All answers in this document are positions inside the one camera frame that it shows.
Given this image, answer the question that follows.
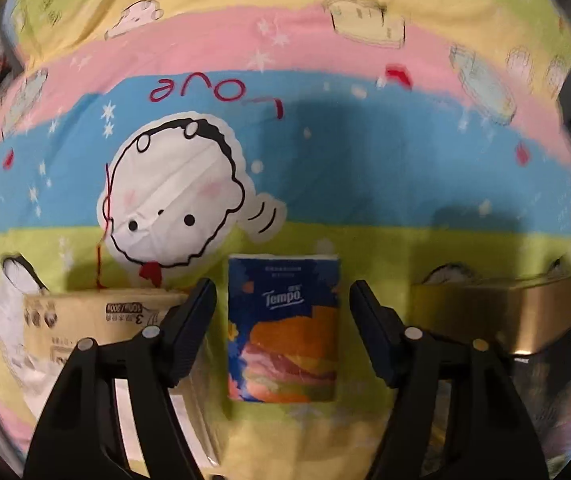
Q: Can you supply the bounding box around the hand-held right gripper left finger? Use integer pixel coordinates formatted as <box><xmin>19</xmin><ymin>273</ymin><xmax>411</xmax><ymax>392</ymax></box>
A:
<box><xmin>23</xmin><ymin>277</ymin><xmax>219</xmax><ymax>480</ymax></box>

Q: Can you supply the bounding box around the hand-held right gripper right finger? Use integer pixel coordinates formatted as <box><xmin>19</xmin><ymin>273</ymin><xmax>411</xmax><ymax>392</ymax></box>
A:
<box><xmin>349</xmin><ymin>280</ymin><xmax>551</xmax><ymax>480</ymax></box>

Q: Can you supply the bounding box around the blue tissue packet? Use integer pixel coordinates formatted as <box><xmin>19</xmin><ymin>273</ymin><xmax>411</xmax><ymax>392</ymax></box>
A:
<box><xmin>226</xmin><ymin>254</ymin><xmax>341</xmax><ymax>405</ymax></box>

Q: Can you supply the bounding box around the beige tissue pack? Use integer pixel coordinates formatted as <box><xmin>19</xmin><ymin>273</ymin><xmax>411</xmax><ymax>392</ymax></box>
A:
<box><xmin>23</xmin><ymin>289</ymin><xmax>226</xmax><ymax>466</ymax></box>

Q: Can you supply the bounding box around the cartoon printed bedsheet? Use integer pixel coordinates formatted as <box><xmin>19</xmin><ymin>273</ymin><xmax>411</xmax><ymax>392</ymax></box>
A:
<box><xmin>0</xmin><ymin>0</ymin><xmax>571</xmax><ymax>480</ymax></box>

